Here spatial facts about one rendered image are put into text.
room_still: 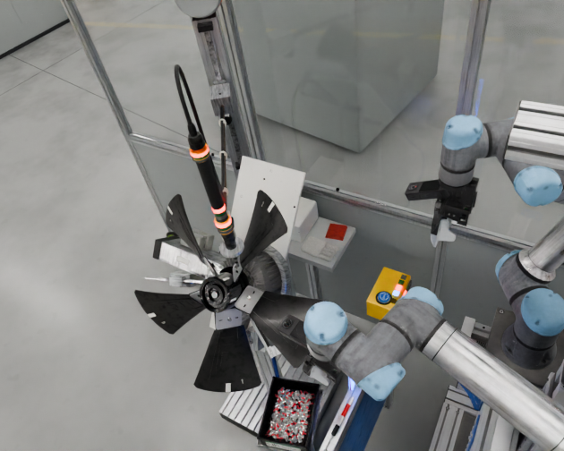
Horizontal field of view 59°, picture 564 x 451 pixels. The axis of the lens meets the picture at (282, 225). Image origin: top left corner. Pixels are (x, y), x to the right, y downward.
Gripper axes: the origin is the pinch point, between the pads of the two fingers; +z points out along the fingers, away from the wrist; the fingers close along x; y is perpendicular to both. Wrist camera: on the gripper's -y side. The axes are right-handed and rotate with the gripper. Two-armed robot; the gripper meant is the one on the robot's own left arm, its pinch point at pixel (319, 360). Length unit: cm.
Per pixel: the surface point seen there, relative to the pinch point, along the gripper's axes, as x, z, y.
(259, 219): 27, 15, -43
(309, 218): 59, 67, -49
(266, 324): 4.6, 29.8, -24.1
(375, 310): 33, 44, -1
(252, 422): -19, 140, -29
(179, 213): 15, 19, -68
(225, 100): 54, 8, -79
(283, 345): 2.6, 30.4, -15.9
